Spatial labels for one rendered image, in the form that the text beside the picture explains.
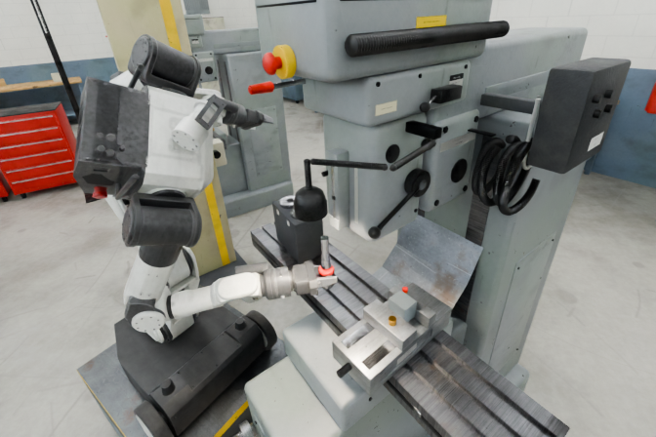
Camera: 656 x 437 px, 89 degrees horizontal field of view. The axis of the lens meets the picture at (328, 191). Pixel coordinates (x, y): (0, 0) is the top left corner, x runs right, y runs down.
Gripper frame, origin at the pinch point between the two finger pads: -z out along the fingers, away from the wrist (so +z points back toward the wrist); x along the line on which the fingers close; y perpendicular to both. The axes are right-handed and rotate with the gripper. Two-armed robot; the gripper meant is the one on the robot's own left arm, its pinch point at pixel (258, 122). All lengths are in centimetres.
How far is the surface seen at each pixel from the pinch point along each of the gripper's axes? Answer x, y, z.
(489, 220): 79, -49, -20
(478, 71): 85, -12, 11
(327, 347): 29, -85, 5
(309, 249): 15, -53, -9
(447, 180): 73, -37, 5
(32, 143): -393, 87, -37
